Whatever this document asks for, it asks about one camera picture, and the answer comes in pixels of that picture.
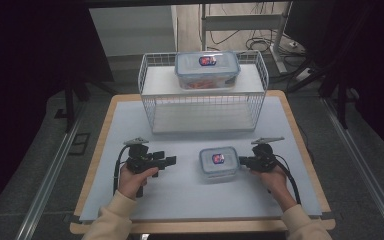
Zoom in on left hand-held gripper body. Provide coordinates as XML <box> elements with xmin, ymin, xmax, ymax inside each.
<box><xmin>123</xmin><ymin>136</ymin><xmax>164</xmax><ymax>174</ymax></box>

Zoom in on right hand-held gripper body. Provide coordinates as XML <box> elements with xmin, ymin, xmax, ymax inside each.
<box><xmin>250</xmin><ymin>136</ymin><xmax>285</xmax><ymax>173</ymax></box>

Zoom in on small clear food container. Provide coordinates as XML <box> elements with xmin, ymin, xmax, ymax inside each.
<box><xmin>198</xmin><ymin>146</ymin><xmax>241</xmax><ymax>183</ymax></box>

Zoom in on white wire shelf rack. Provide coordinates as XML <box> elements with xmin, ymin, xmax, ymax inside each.
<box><xmin>137</xmin><ymin>49</ymin><xmax>270</xmax><ymax>135</ymax></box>

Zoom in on large clear food container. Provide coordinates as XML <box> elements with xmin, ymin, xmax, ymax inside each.
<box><xmin>174</xmin><ymin>50</ymin><xmax>242</xmax><ymax>91</ymax></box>

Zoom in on person's left hand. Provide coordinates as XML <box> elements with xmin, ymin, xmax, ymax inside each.
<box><xmin>117</xmin><ymin>163</ymin><xmax>160</xmax><ymax>201</ymax></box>

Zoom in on person's right hand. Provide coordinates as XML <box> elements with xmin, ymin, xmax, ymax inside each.
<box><xmin>250</xmin><ymin>164</ymin><xmax>297</xmax><ymax>211</ymax></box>

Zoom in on pale blue table mat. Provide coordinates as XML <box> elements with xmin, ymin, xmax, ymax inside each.
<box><xmin>79</xmin><ymin>96</ymin><xmax>324</xmax><ymax>223</ymax></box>

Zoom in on black metal stand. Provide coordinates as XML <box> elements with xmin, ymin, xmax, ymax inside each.
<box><xmin>54</xmin><ymin>79</ymin><xmax>91</xmax><ymax>133</ymax></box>
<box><xmin>319</xmin><ymin>66</ymin><xmax>361</xmax><ymax>131</ymax></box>

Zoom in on white power strip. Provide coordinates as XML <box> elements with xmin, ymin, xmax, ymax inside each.
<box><xmin>294</xmin><ymin>68</ymin><xmax>314</xmax><ymax>83</ymax></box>

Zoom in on white cabinet panel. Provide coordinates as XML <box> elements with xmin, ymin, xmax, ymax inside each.
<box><xmin>89</xmin><ymin>4</ymin><xmax>179</xmax><ymax>58</ymax></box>

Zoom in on dark curtain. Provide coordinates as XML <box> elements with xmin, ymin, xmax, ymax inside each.
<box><xmin>326</xmin><ymin>0</ymin><xmax>384</xmax><ymax>161</ymax></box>
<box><xmin>0</xmin><ymin>0</ymin><xmax>114</xmax><ymax>228</ymax></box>

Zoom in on left hand-held gripper cable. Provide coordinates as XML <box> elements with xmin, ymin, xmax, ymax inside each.
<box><xmin>113</xmin><ymin>145</ymin><xmax>131</xmax><ymax>196</ymax></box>

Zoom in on hand-held gripper cable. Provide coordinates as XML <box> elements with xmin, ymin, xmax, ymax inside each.
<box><xmin>113</xmin><ymin>145</ymin><xmax>131</xmax><ymax>196</ymax></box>
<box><xmin>273</xmin><ymin>154</ymin><xmax>302</xmax><ymax>205</ymax></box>

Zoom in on right hand-held gripper cable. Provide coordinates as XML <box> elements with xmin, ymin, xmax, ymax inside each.
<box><xmin>273</xmin><ymin>154</ymin><xmax>302</xmax><ymax>205</ymax></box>

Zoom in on black floor bracket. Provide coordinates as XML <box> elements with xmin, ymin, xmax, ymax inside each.
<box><xmin>68</xmin><ymin>132</ymin><xmax>91</xmax><ymax>156</ymax></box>

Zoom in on aluminium floor rail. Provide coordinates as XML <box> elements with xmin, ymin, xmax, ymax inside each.
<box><xmin>321</xmin><ymin>96</ymin><xmax>384</xmax><ymax>240</ymax></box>
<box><xmin>14</xmin><ymin>103</ymin><xmax>88</xmax><ymax>240</ymax></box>

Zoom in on black floor cables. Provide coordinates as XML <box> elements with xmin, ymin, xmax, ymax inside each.
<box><xmin>209</xmin><ymin>29</ymin><xmax>303</xmax><ymax>58</ymax></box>

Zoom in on white metal stand frame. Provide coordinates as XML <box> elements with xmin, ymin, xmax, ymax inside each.
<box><xmin>199</xmin><ymin>1</ymin><xmax>293</xmax><ymax>74</ymax></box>

